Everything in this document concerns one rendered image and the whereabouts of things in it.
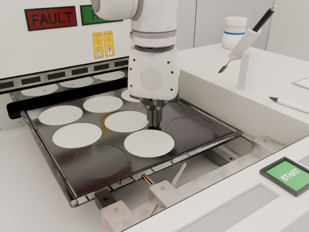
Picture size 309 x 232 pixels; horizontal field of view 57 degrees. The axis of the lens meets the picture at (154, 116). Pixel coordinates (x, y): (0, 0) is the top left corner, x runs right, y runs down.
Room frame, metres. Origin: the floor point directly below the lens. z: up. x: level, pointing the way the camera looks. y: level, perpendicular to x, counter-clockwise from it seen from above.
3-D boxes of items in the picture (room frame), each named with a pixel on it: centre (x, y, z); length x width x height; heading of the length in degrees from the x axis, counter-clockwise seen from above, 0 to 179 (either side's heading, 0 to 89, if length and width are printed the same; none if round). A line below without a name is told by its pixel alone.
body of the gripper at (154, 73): (0.55, 0.00, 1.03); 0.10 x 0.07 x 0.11; 75
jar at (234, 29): (0.97, -0.26, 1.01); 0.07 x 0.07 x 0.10
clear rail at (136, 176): (0.42, -0.03, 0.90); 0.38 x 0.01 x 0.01; 124
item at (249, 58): (0.61, -0.19, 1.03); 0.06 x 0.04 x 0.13; 34
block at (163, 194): (0.32, -0.03, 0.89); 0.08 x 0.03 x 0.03; 34
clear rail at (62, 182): (0.47, 0.22, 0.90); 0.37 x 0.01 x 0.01; 34
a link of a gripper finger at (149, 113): (0.56, 0.02, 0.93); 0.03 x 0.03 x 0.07; 75
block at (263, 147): (0.45, -0.23, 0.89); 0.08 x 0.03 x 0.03; 34
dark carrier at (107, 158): (0.57, 0.07, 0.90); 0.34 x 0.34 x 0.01; 34
